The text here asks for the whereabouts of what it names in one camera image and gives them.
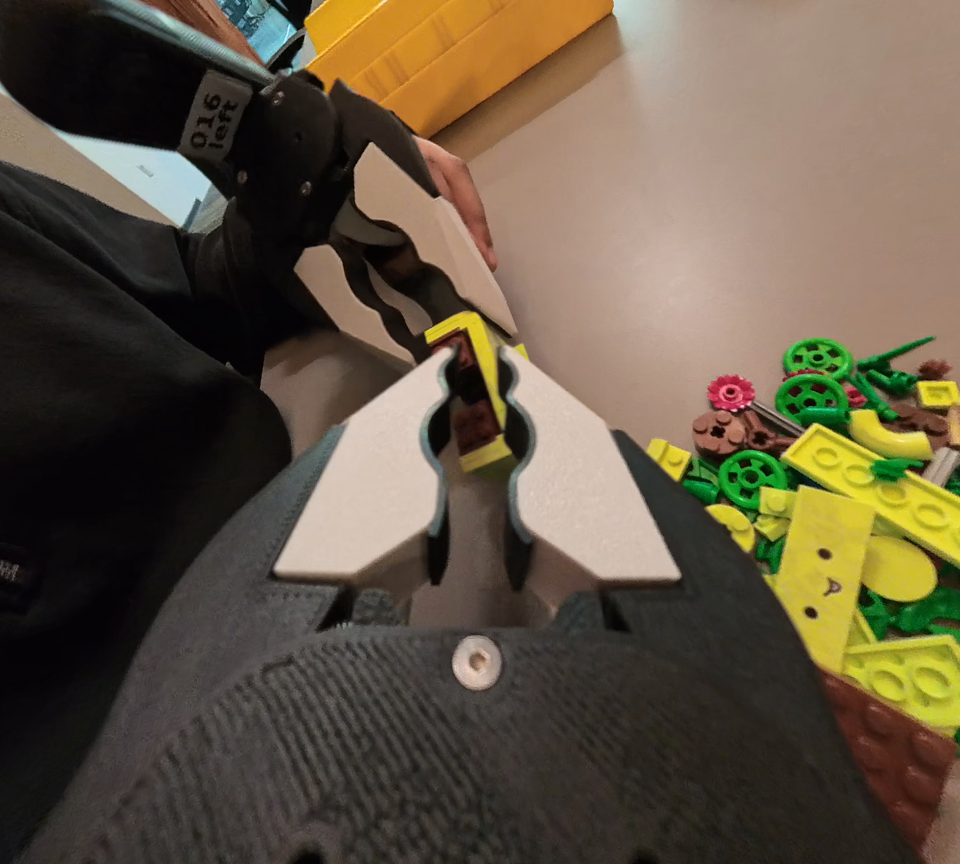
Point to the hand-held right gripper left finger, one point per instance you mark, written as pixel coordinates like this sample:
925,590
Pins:
360,504

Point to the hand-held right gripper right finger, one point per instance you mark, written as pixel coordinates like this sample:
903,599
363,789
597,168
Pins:
592,504

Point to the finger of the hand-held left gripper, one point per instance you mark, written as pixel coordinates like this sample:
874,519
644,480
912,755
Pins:
337,287
450,249

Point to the lime brick box with brown bricks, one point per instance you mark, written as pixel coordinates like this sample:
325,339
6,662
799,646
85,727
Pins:
486,459

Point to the lime face tile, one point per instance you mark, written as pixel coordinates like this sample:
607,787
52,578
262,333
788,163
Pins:
821,542

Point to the long lime toy plate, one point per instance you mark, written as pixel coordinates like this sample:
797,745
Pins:
847,470

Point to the brown toy plate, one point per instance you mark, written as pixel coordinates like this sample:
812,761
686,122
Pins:
900,766

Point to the person's left forearm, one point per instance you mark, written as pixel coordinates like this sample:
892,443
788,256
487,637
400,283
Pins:
240,294

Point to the person's left hand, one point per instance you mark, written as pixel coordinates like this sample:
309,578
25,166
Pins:
461,189

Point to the pile of small toy bricks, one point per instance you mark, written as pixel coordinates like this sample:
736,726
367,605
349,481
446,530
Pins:
814,399

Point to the yellow box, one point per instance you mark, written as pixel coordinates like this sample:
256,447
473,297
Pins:
487,2

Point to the person's black clothing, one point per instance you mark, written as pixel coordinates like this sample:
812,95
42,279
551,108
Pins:
112,429

